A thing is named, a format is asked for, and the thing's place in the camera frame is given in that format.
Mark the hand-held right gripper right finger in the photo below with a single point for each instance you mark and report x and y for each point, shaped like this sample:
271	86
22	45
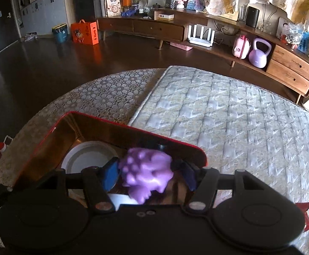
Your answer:
190	177

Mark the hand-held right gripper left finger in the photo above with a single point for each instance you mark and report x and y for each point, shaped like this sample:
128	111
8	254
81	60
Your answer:
110	174

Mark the purple spiky toy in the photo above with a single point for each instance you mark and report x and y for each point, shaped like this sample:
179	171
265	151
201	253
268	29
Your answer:
143	170

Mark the red storage box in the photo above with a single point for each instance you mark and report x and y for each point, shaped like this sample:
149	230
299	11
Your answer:
64	130

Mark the quilted grey mattress pad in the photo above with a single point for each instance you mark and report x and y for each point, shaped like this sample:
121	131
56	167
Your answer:
223	111

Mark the pebble pattern blanket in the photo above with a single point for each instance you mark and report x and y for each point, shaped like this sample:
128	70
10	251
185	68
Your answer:
104	95

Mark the red packet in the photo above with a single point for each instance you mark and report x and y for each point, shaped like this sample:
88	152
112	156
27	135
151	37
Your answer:
307	217

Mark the pink flat box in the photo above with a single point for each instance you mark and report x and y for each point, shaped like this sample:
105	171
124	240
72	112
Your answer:
182	46

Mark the white router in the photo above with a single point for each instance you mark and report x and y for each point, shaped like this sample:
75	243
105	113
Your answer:
199	41

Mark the purple kettlebell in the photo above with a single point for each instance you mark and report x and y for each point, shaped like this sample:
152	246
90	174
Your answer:
258	57

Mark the orange gift box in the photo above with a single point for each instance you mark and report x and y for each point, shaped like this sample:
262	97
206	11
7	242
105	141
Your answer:
84	34

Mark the teal bucket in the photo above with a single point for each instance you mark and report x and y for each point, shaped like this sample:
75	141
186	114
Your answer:
61	34

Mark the wooden TV cabinet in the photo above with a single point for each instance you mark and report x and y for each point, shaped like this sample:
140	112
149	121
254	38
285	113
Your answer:
157	29

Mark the white flat box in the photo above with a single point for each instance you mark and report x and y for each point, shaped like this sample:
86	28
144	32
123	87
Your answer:
165	17

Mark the blue toy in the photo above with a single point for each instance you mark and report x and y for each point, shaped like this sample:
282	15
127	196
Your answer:
127	12

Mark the white brown snack bag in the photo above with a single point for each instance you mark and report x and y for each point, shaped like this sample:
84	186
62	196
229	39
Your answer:
113	6

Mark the black speaker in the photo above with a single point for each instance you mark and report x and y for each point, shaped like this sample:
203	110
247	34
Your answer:
252	16

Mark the dark tall cabinet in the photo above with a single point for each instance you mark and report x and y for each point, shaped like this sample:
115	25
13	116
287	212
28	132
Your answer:
88	0

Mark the blue box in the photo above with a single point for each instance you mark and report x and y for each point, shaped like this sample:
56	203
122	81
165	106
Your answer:
304	42

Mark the clear plastic bag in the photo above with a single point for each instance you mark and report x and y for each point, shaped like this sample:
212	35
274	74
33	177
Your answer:
292	32

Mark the grey wall cabinets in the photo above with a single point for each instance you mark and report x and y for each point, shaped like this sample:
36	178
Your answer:
45	10

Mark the white photo frame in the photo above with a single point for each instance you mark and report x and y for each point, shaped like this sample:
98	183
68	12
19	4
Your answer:
283	26

